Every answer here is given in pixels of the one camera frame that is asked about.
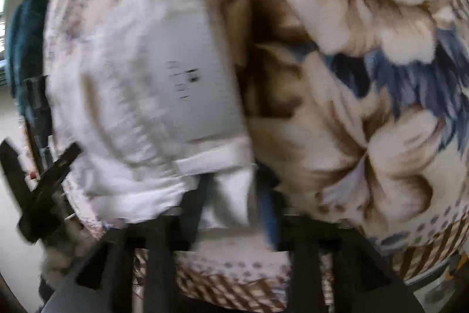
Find floral fleece blanket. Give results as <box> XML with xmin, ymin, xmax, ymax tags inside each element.
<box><xmin>42</xmin><ymin>0</ymin><xmax>469</xmax><ymax>312</ymax></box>

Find dark teal cloth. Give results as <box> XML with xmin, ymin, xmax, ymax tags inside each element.
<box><xmin>6</xmin><ymin>0</ymin><xmax>56</xmax><ymax>110</ymax></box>

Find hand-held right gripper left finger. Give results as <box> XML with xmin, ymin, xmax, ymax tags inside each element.
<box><xmin>75</xmin><ymin>172</ymin><xmax>215</xmax><ymax>313</ymax></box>

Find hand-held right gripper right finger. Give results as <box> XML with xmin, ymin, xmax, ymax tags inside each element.
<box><xmin>254</xmin><ymin>164</ymin><xmax>426</xmax><ymax>313</ymax></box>

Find white pants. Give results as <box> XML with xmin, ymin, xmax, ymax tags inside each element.
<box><xmin>45</xmin><ymin>0</ymin><xmax>258</xmax><ymax>230</ymax></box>

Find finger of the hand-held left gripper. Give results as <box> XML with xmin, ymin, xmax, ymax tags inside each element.
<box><xmin>0</xmin><ymin>139</ymin><xmax>84</xmax><ymax>245</ymax></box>

